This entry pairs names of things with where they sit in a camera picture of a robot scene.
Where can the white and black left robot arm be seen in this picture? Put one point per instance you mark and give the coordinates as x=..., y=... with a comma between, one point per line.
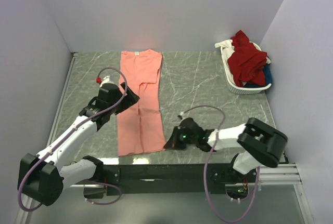
x=44, y=176

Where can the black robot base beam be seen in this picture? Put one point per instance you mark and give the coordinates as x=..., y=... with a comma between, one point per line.
x=172, y=178

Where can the blue t-shirt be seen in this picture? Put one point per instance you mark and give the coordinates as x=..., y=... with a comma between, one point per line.
x=268, y=78

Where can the white t-shirt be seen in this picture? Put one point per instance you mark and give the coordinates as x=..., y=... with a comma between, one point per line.
x=227, y=49

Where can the red t-shirt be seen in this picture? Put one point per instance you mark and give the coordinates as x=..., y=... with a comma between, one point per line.
x=247, y=62

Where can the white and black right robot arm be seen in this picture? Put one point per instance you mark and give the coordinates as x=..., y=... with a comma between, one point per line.
x=263, y=145

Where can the aluminium rail frame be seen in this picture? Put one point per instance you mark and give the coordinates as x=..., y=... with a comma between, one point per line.
x=290, y=204

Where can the white laundry basket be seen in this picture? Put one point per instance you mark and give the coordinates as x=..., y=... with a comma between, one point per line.
x=241, y=90

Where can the salmon pink t-shirt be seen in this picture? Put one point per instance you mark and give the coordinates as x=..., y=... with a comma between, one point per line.
x=140, y=127

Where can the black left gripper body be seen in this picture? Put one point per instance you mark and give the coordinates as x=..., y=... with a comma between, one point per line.
x=129, y=99

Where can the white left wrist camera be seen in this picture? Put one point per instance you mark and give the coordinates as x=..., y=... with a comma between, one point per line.
x=106, y=80

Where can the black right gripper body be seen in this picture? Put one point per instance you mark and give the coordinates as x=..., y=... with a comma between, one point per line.
x=180, y=140

